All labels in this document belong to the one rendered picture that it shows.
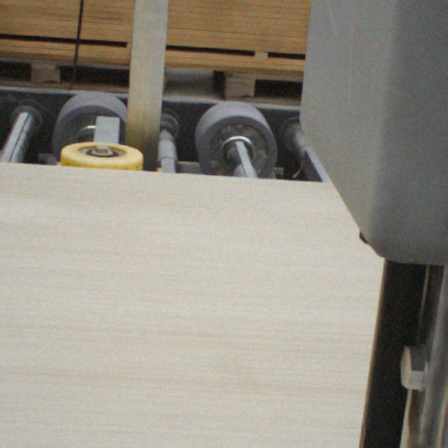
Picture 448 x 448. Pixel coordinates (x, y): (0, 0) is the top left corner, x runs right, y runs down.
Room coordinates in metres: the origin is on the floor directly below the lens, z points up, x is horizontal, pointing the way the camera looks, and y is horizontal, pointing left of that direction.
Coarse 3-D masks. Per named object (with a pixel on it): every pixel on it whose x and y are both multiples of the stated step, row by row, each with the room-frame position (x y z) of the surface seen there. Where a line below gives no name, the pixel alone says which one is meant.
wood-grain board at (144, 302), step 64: (0, 192) 1.00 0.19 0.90; (64, 192) 1.02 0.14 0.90; (128, 192) 1.03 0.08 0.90; (192, 192) 1.05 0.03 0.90; (256, 192) 1.07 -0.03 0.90; (320, 192) 1.09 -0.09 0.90; (0, 256) 0.83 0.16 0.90; (64, 256) 0.85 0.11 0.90; (128, 256) 0.86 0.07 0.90; (192, 256) 0.87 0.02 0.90; (256, 256) 0.89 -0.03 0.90; (320, 256) 0.90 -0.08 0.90; (0, 320) 0.71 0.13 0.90; (64, 320) 0.72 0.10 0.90; (128, 320) 0.73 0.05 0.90; (192, 320) 0.74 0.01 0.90; (256, 320) 0.75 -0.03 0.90; (320, 320) 0.76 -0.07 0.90; (0, 384) 0.62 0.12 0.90; (64, 384) 0.63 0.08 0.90; (128, 384) 0.63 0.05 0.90; (192, 384) 0.64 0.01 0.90; (256, 384) 0.65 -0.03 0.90; (320, 384) 0.66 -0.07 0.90
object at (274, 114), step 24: (0, 96) 1.74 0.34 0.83; (24, 96) 1.74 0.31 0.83; (48, 96) 1.75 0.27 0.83; (72, 96) 1.75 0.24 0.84; (120, 96) 1.76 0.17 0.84; (0, 120) 1.74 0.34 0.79; (48, 120) 1.75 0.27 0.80; (192, 120) 1.77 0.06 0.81; (0, 144) 1.74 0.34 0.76; (48, 144) 1.75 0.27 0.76; (192, 144) 1.77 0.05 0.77; (288, 168) 1.78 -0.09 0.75
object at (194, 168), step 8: (0, 152) 1.74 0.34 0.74; (40, 160) 1.74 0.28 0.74; (48, 160) 1.73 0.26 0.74; (56, 160) 1.73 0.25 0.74; (184, 168) 1.74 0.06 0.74; (192, 168) 1.75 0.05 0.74; (200, 168) 1.75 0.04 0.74; (280, 168) 1.78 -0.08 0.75; (272, 176) 1.74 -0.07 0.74; (280, 176) 1.77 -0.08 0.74
